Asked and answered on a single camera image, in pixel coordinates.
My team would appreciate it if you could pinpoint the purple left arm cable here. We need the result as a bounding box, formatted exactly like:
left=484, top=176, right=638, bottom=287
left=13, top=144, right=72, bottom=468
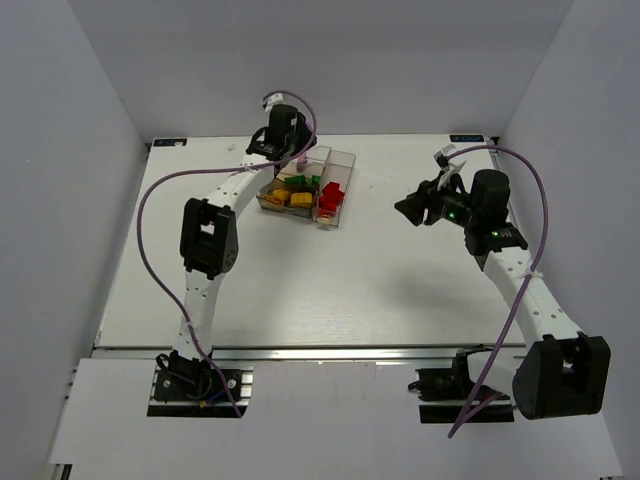
left=137, top=91, right=320, bottom=419

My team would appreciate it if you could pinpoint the dark label sticker left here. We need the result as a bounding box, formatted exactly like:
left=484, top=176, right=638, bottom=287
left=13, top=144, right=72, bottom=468
left=152, top=138, right=187, bottom=148

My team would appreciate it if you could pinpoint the aluminium right side rail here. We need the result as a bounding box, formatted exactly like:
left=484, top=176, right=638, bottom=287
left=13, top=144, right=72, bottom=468
left=486, top=136, right=501, bottom=171

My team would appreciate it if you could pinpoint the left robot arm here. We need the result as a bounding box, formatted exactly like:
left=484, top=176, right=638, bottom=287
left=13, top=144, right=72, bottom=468
left=165, top=103, right=317, bottom=373

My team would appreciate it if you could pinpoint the purple 2x4 lego brick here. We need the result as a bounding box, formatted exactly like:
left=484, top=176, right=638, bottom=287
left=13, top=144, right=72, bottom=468
left=296, top=154, right=308, bottom=171

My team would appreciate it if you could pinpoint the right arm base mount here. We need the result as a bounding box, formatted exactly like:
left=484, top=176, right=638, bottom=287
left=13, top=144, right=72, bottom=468
left=407, top=345, right=515, bottom=425

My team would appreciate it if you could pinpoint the clear long drawer box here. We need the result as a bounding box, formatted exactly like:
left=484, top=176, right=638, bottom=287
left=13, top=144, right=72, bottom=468
left=311, top=149, right=356, bottom=227

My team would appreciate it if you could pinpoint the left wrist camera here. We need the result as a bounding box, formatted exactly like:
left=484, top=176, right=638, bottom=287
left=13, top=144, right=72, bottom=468
left=261, top=92, right=285, bottom=111

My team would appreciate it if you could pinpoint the green 2x2 lego brick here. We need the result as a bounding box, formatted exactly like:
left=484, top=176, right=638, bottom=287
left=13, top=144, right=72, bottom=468
left=284, top=175, right=306, bottom=185

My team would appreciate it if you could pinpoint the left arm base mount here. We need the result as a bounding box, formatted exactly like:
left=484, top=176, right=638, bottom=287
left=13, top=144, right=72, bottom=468
left=147, top=352, right=249, bottom=419

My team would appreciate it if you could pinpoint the dark label sticker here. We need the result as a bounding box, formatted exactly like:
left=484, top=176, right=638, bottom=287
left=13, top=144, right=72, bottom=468
left=152, top=138, right=187, bottom=148
left=449, top=134, right=485, bottom=143

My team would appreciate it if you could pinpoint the red curved lego brick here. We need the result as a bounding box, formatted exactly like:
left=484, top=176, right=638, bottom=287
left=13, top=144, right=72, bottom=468
left=318, top=196, right=339, bottom=212

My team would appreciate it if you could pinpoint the aluminium front rail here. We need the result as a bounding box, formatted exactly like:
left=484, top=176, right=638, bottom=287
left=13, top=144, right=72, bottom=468
left=91, top=344, right=525, bottom=362

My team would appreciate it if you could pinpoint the yellow 2x4 lego brick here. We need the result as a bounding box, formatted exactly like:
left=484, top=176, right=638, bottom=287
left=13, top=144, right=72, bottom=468
left=272, top=189, right=291, bottom=201

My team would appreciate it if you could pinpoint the clear stepped organizer tray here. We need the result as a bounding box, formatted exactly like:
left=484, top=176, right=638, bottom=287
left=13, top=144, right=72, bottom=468
left=257, top=146, right=331, bottom=219

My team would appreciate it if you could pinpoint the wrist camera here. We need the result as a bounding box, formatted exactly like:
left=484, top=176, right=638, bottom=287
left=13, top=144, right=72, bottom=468
left=261, top=92, right=285, bottom=111
left=434, top=144, right=466, bottom=191

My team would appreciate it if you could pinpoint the red 2x4 lego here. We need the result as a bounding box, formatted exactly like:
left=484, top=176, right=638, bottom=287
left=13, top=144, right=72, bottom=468
left=322, top=182, right=345, bottom=198

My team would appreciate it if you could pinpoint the yellow rounded lego brick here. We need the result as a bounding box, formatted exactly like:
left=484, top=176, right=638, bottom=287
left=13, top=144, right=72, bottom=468
left=289, top=192, right=313, bottom=209

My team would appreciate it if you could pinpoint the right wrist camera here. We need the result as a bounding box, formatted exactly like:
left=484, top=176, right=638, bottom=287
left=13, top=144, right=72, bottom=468
left=434, top=144, right=466, bottom=191

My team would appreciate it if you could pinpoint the dark label sticker right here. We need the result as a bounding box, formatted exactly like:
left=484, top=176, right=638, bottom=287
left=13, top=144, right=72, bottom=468
left=449, top=134, right=485, bottom=143

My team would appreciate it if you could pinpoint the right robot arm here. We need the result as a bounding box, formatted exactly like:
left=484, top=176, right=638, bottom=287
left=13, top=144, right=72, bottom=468
left=394, top=169, right=611, bottom=420

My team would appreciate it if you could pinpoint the aluminium rail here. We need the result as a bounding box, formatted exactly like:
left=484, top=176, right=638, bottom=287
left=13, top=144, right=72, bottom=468
left=486, top=136, right=501, bottom=171
left=91, top=344, right=525, bottom=362

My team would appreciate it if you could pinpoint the yellow upside-down lego brick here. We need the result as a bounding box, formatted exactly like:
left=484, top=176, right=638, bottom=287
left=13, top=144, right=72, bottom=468
left=264, top=196, right=285, bottom=207

